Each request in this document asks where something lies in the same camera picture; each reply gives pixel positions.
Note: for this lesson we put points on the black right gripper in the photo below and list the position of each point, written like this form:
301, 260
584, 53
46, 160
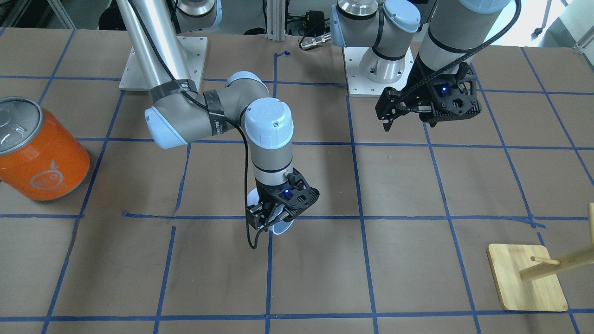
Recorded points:
267, 197

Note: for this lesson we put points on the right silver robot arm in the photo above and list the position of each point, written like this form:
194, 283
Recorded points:
181, 114

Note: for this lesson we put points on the wooden mug tree stand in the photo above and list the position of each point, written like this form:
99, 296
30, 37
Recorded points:
526, 276

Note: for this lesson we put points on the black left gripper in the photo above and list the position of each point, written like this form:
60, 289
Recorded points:
421, 86

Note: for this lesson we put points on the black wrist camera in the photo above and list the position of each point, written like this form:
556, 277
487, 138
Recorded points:
387, 109
257, 215

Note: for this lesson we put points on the light blue plastic cup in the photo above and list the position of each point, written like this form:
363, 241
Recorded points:
279, 227

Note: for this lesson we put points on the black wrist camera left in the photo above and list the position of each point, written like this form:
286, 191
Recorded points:
387, 109

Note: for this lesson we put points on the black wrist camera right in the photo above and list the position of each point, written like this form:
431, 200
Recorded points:
257, 215

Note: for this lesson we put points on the large orange can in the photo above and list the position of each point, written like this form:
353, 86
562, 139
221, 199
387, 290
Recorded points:
39, 157

